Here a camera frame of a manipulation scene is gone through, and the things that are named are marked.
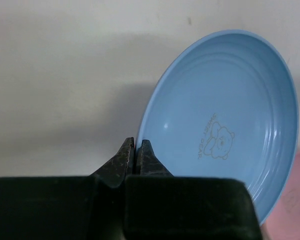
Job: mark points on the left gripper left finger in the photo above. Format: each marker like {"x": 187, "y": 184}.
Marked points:
{"x": 114, "y": 171}

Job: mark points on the pink plastic plate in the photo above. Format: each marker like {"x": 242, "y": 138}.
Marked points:
{"x": 284, "y": 221}

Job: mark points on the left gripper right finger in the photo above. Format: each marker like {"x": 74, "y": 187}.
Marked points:
{"x": 147, "y": 164}

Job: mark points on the blue plastic plate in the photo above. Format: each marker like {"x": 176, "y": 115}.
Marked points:
{"x": 227, "y": 108}

